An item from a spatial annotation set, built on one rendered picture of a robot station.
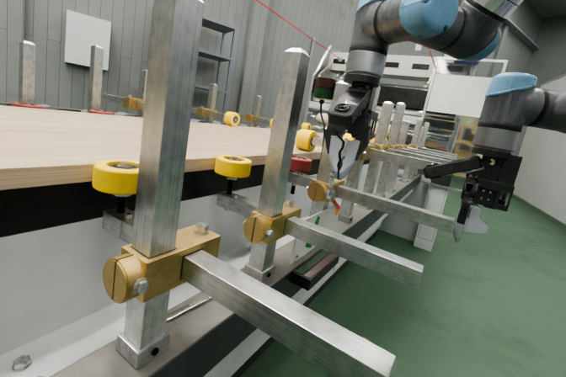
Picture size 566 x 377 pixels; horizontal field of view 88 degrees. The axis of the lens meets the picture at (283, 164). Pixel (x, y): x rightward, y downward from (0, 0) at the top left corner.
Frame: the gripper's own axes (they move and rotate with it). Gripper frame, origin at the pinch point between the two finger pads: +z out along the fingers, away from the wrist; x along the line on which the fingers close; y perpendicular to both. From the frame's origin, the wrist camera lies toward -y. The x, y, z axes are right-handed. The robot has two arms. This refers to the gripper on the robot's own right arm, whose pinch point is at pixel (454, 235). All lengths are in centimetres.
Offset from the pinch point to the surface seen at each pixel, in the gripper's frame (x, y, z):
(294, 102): -30.3, -29.6, -22.1
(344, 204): 19.1, -31.8, 6.6
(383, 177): 69, -31, 2
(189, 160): -34, -49, -7
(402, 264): -26.6, -6.8, 0.3
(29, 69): -32, -139, -20
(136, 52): 191, -444, -71
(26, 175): -61, -49, -6
